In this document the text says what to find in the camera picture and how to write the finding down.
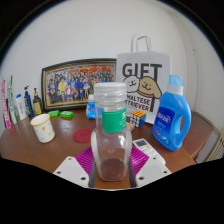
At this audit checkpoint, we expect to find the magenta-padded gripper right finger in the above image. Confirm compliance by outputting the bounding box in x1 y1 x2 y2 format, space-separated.
128 145 172 189

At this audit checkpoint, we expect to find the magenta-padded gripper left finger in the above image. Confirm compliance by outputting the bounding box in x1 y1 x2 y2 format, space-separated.
53 145 98 189

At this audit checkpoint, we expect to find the clear green-labelled plastic bottle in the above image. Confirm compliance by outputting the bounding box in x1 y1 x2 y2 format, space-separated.
90 81 133 183

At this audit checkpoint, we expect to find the white remote control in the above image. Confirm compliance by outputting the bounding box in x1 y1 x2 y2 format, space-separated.
132 137 167 166

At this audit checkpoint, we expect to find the flat round red coaster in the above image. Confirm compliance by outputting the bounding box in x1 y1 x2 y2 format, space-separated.
72 128 94 144

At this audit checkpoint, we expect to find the floral pouch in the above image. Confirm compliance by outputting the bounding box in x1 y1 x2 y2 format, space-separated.
125 121 136 132

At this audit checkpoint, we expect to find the white cup with yellow rim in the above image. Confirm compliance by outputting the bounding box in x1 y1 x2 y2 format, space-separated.
30 113 56 144

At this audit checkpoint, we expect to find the blue detergent bottle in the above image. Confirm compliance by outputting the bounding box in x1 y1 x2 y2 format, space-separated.
151 74 193 152

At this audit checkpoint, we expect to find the puzzle cube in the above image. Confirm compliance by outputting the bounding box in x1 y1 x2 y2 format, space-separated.
129 110 147 128

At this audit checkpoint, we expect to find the green soap packet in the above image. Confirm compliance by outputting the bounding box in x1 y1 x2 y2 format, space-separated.
59 110 75 119
48 109 61 118

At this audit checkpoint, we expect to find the blue tissue pack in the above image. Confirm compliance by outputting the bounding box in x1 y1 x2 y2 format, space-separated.
85 94 98 120

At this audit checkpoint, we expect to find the white radiator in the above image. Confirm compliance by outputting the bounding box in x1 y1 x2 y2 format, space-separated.
205 126 224 163

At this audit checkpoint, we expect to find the amber pump bottle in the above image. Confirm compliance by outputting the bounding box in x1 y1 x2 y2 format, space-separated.
32 87 44 116

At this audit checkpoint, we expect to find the dark blue pump bottle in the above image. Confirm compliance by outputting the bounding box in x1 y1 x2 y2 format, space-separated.
23 85 35 118

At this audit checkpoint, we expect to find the white lotion bottle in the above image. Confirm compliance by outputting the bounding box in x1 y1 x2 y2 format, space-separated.
15 93 28 121

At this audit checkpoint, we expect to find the framed group photo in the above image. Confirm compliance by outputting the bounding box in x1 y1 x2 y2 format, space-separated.
41 58 118 112

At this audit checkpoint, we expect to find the pink tall box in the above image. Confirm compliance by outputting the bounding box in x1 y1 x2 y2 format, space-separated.
0 78 13 130

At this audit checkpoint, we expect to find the white paper gift bag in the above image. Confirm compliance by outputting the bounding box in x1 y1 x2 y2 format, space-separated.
115 33 172 125

